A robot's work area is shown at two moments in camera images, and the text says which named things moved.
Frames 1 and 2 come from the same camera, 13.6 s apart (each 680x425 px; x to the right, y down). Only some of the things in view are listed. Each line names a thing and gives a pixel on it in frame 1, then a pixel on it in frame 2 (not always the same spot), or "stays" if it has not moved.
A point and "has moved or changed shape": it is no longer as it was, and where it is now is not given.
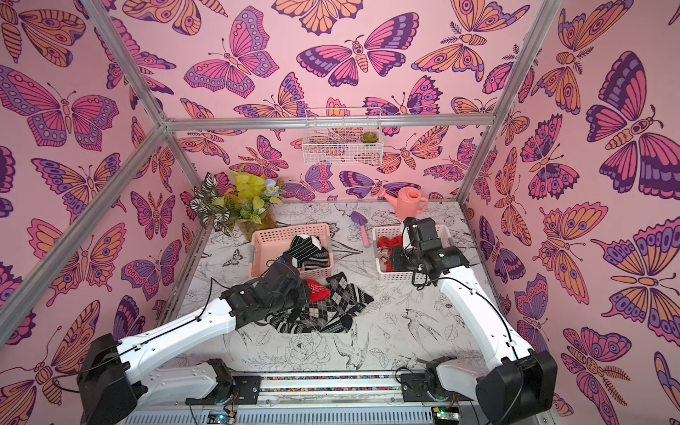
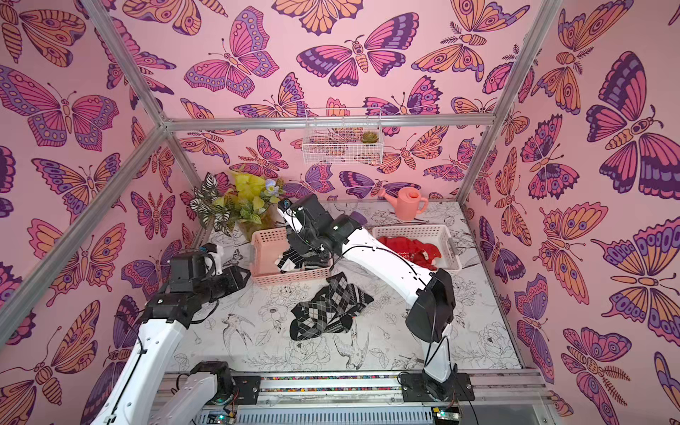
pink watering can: (406, 202) stays
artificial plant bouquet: (243, 207) stays
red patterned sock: (317, 291) has moved or changed shape
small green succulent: (369, 137) stays
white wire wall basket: (333, 136) stays
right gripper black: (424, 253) → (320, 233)
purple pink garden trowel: (362, 220) stays
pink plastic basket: (266, 248) stays
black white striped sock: (282, 325) → (292, 259)
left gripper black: (302, 288) → (234, 277)
